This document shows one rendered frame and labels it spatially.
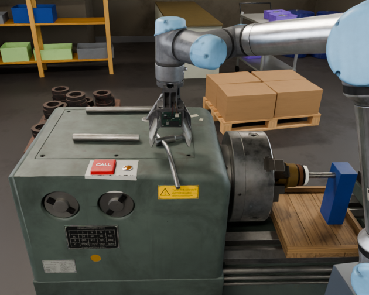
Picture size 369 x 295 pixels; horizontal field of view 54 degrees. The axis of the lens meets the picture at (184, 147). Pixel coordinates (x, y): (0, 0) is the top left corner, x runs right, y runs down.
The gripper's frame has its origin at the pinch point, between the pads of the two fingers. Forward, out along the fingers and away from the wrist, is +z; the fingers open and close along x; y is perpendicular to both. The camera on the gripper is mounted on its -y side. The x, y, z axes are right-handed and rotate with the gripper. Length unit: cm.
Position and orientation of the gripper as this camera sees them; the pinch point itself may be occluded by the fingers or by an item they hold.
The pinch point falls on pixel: (170, 143)
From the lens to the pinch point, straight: 106.6
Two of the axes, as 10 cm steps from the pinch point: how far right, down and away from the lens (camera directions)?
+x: 10.0, 0.0, 0.4
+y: 0.4, 4.9, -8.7
